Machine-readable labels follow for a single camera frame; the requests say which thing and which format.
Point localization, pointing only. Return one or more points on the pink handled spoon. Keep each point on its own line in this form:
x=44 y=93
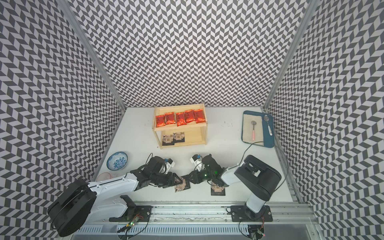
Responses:
x=254 y=123

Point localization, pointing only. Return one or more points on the blue patterned bowl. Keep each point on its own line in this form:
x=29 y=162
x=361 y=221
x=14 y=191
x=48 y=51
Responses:
x=117 y=161

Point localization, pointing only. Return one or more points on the blue tray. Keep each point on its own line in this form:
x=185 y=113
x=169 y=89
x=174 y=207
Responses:
x=269 y=141

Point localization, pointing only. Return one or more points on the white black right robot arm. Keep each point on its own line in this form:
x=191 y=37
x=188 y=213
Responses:
x=260 y=178

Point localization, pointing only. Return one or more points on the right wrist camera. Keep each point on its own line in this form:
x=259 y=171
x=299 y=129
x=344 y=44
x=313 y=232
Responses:
x=196 y=159

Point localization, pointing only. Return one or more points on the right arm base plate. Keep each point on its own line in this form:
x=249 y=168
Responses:
x=243 y=213

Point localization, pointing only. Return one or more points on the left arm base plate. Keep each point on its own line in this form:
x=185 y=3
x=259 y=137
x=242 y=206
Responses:
x=132 y=211

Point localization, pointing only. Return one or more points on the small pink dish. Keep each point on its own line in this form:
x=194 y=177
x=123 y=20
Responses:
x=104 y=176

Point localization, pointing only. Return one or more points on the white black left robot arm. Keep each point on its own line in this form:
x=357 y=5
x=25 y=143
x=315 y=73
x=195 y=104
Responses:
x=83 y=203

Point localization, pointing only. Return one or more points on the white handled spoon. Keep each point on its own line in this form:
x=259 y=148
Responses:
x=266 y=118

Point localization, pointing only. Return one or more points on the beige cloth mat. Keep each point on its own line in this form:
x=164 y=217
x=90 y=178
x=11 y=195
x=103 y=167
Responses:
x=247 y=130

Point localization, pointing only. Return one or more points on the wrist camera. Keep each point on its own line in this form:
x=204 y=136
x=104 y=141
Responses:
x=169 y=163
x=196 y=159

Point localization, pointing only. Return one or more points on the light wooden two-tier shelf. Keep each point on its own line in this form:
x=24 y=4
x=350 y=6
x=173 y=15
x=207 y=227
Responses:
x=195 y=133

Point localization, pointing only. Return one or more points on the brown tea bag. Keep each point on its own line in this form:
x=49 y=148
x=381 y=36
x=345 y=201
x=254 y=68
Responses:
x=168 y=140
x=218 y=191
x=179 y=137
x=185 y=185

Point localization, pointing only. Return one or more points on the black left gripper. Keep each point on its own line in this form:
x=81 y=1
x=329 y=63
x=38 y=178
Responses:
x=173 y=183

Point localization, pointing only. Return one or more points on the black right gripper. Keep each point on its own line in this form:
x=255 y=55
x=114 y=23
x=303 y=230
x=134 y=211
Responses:
x=195 y=177

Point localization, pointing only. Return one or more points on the red tea bag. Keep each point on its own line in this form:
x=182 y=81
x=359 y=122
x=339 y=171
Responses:
x=190 y=116
x=170 y=118
x=160 y=121
x=199 y=116
x=181 y=119

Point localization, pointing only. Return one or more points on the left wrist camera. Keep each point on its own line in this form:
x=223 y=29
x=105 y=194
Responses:
x=169 y=163

